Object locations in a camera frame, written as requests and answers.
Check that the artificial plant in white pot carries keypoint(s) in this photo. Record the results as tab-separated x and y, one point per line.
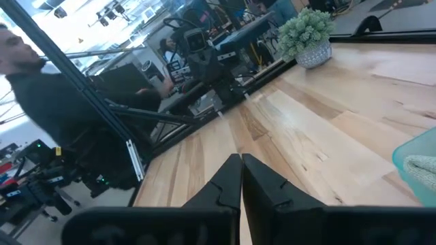
306	34

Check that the person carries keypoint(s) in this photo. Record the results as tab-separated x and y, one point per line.
51	102
168	49

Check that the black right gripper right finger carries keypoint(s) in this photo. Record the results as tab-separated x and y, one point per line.
306	224

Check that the black cylindrical container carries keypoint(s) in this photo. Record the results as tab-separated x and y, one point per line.
151	71

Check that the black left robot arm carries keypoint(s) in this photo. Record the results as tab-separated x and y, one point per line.
228	92

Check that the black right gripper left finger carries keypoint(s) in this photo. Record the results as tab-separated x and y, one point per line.
190	224

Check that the black floor mat striped edge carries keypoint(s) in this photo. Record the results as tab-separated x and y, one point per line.
391	4

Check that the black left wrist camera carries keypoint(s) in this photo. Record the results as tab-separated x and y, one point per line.
195	41

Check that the dark teal table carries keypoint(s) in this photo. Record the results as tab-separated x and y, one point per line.
245	34

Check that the black equipment with green light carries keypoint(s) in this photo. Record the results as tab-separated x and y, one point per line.
34	183

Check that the black computer monitor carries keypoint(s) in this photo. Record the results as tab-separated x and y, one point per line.
119	76

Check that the mint green microfiber towel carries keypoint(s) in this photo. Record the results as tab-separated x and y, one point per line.
424	170

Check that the teal translucent plastic bin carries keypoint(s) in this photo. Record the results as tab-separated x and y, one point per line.
408	153

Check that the silver metal bracket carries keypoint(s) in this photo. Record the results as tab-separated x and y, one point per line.
135	160

